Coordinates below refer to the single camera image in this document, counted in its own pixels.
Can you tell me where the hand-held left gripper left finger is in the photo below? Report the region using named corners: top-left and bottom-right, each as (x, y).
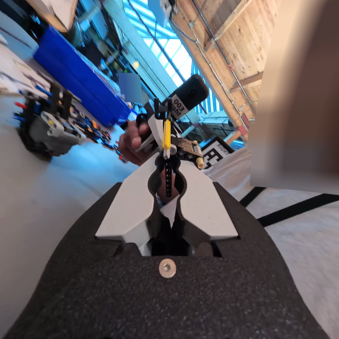
top-left (95, 154), bottom-right (162, 257)

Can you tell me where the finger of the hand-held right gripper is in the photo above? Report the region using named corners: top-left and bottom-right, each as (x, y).
top-left (136, 116), bottom-right (167, 153)

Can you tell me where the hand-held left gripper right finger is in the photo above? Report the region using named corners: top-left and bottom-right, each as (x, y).
top-left (172, 158), bottom-right (239, 241)

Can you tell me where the lego beam assembly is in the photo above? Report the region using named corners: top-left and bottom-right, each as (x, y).
top-left (154, 98), bottom-right (206, 198)

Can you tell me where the pile of blue black lego pieces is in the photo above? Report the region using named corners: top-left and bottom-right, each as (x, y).
top-left (75, 115), bottom-right (126, 162)

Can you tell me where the grey black lego vehicle model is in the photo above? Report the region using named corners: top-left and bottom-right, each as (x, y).
top-left (14, 81), bottom-right (89, 160)

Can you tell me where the lego instruction booklet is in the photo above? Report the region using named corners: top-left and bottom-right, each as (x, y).
top-left (0, 40), bottom-right (55, 97)

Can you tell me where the person's right hand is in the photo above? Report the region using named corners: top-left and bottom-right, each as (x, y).
top-left (119, 120), bottom-right (159, 167)

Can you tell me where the black white fiducial marker board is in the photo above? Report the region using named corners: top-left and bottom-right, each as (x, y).
top-left (200, 136), bottom-right (237, 170)

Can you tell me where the white ceiling device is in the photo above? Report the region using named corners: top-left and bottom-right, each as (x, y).
top-left (147, 0), bottom-right (177, 27)

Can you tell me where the blue plastic bin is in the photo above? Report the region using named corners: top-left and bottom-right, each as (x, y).
top-left (33, 26), bottom-right (131, 128)

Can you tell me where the cardboard box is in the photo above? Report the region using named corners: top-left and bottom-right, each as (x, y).
top-left (26, 0), bottom-right (79, 33)

